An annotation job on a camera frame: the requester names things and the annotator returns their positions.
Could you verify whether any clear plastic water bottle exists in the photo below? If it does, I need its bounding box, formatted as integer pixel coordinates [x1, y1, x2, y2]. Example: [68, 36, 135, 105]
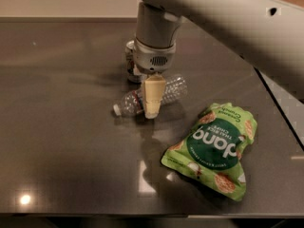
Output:
[113, 74, 187, 117]

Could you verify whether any green white soda can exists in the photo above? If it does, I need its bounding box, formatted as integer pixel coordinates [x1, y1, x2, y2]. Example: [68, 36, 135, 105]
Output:
[124, 40, 143, 84]

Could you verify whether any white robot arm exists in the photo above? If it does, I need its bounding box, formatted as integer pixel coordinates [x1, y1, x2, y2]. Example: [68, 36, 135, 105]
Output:
[134, 0, 304, 101]

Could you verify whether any green rice chips bag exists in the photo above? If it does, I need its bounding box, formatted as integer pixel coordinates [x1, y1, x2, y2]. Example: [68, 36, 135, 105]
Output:
[161, 103, 257, 201]

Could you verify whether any grey side table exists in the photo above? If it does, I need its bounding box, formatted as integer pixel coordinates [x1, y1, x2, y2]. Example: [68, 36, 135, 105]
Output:
[256, 69, 304, 150]

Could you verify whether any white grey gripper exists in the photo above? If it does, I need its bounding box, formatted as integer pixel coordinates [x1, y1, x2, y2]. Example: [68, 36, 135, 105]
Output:
[133, 39, 176, 119]

